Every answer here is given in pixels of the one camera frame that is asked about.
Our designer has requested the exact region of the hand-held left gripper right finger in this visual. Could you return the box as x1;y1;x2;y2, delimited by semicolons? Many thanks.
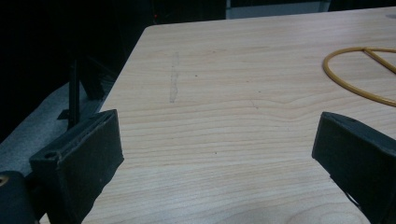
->
311;111;396;224

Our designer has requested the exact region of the yellow rubber band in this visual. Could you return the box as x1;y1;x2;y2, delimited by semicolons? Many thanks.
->
322;46;396;108

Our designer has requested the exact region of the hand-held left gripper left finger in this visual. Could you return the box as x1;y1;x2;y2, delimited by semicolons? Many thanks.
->
29;108;125;224

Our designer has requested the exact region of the black metal stand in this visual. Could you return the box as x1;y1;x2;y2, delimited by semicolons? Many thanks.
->
57;55;108;131

